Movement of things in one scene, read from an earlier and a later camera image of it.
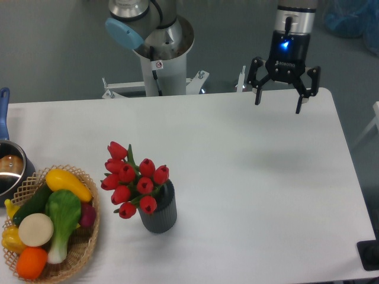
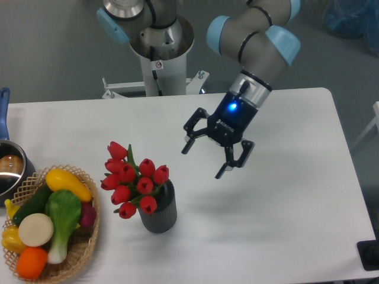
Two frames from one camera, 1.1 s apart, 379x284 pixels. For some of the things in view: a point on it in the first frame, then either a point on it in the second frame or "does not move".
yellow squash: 57,180 does not move
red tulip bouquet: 132,186 does not move
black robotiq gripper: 288,55 to 225,127
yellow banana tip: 11,207 does not move
